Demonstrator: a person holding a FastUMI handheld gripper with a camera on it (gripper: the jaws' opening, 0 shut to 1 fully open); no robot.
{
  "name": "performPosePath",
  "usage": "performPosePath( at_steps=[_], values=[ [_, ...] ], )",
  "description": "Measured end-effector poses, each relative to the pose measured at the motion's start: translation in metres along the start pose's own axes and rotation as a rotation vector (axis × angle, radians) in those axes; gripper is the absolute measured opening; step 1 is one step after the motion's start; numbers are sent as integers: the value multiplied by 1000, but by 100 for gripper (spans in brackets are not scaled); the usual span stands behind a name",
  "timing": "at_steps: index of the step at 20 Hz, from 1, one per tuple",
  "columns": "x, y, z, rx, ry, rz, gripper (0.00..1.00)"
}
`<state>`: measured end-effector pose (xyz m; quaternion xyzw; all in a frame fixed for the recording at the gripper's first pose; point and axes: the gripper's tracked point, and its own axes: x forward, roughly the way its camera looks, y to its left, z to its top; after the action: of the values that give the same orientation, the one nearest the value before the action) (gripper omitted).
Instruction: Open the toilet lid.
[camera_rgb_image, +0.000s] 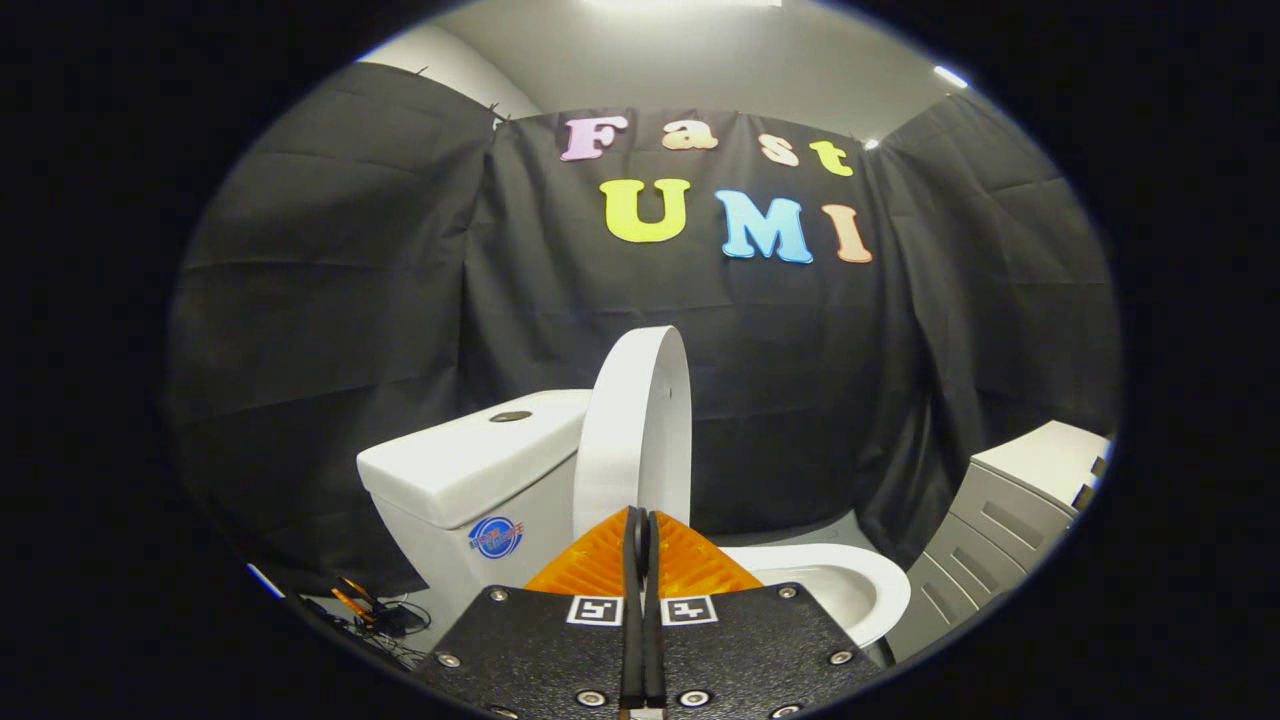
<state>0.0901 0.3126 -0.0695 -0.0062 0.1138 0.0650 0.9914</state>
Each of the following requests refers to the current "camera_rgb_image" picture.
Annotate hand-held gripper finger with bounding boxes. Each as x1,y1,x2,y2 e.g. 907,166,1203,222
410,505,643,720
642,510,881,720

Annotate white toilet lid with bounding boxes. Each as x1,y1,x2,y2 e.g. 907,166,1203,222
573,325,694,541

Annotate white ceramic toilet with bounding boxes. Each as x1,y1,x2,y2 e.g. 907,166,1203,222
357,388,913,666

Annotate white cabinet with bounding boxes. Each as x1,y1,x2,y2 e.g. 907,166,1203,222
885,420,1114,663

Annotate black backdrop cloth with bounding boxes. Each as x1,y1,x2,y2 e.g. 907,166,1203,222
165,60,1123,599

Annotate large ceiling light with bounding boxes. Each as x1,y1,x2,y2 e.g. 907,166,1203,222
590,0,783,10

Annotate black cable bundle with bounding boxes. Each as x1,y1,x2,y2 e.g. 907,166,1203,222
300,595,433,671

